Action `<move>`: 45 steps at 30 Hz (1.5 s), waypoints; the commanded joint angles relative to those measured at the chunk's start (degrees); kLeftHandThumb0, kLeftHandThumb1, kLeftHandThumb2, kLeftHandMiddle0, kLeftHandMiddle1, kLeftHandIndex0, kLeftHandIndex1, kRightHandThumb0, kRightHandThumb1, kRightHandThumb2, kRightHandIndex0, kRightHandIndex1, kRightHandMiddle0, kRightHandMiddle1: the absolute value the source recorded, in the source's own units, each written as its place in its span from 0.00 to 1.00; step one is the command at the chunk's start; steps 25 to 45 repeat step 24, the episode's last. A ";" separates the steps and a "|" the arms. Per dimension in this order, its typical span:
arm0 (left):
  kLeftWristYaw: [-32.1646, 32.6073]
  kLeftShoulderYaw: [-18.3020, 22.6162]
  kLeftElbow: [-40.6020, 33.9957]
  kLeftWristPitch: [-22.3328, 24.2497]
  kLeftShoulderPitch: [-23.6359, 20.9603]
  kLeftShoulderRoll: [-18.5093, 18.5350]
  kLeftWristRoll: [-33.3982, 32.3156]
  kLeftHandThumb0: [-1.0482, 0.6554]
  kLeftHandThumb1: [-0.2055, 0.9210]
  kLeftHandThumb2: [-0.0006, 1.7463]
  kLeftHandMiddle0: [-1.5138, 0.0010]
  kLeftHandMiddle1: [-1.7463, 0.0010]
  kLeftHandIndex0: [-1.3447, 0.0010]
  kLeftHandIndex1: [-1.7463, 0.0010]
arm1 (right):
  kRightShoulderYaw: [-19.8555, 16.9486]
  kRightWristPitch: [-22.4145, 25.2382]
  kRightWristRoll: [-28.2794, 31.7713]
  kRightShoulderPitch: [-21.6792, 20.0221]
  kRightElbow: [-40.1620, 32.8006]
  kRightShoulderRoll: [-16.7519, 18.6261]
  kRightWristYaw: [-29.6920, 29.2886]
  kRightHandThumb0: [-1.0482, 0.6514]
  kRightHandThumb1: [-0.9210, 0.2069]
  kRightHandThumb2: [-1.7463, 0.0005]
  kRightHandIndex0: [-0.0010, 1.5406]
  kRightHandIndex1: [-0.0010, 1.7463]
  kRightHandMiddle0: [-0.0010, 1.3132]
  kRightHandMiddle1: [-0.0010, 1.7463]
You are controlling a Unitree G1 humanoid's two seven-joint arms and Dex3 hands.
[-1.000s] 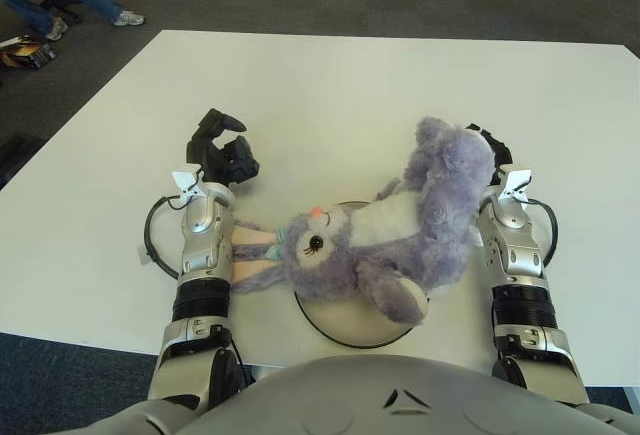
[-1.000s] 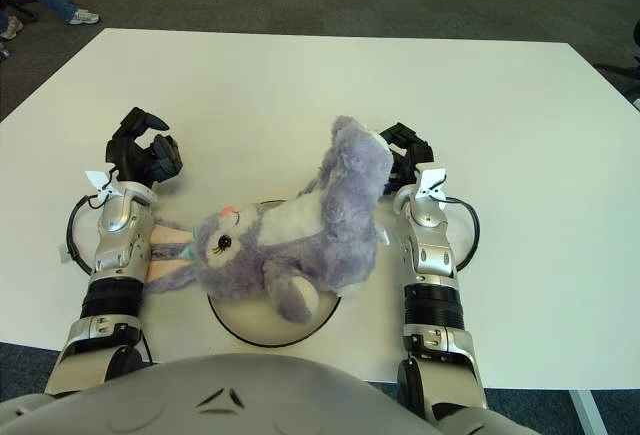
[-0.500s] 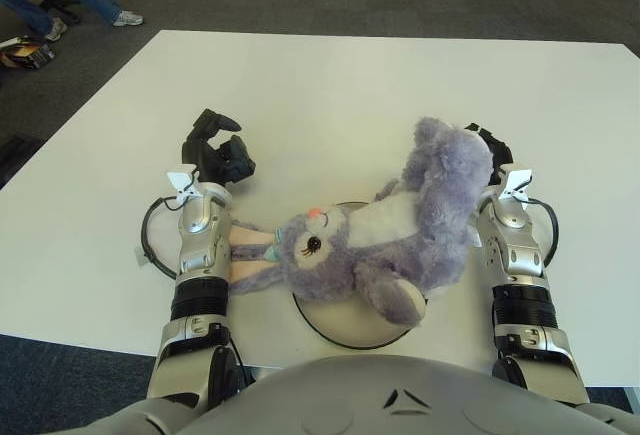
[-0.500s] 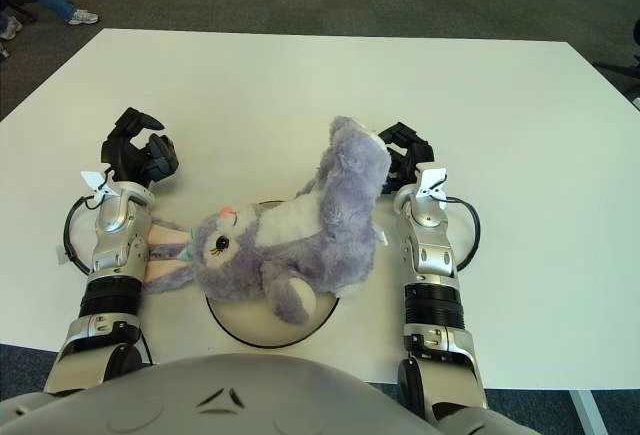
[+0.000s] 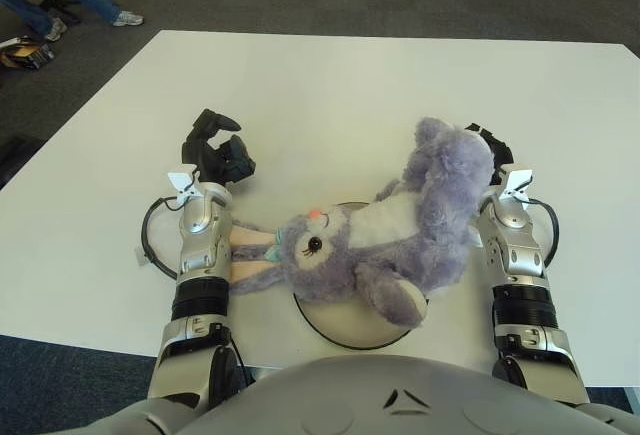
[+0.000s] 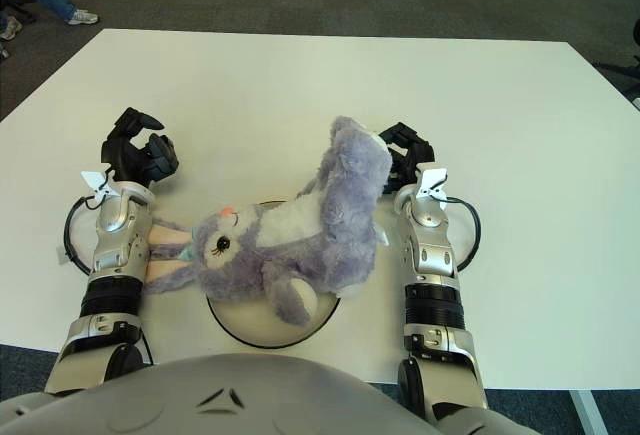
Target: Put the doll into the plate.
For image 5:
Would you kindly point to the white grey sneaker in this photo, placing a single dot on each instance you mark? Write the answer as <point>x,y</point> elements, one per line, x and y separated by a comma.
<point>128,19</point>
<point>56,30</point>

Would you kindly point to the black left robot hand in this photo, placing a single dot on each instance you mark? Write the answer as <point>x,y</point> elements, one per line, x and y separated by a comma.
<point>220,165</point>

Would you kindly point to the dark book with yellow edge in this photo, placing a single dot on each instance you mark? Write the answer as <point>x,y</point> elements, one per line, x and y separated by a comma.
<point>30,55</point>

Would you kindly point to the white clip on left wrist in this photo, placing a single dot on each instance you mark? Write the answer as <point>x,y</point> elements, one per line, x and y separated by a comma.
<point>182,185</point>

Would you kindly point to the white table leg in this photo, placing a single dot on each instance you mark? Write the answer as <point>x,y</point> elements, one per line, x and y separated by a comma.
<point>631,397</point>

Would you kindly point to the white clip on right wrist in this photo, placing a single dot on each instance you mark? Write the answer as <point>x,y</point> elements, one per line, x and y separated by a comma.
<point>517,180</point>

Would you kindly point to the purple plush bunny doll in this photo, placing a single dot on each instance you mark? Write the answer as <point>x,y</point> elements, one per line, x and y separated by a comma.
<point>400,245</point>

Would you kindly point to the black office chair base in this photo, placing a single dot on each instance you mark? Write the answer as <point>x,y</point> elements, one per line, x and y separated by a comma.
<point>60,5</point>

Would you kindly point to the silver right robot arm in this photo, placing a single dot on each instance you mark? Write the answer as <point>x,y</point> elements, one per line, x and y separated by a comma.
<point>520,265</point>

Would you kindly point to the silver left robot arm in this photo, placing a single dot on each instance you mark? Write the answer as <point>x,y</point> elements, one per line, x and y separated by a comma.
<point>202,255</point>

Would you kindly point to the white plate with black rim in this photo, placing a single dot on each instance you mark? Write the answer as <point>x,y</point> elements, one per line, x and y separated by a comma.
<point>350,330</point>

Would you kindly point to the grey robot torso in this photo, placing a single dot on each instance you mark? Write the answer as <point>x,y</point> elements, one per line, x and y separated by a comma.
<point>400,405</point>

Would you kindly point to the white clip on wrist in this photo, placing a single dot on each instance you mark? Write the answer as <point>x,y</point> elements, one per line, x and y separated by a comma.
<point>517,180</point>
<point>182,185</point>

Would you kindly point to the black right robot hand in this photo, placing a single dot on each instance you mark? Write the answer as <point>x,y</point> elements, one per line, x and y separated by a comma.
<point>500,152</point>

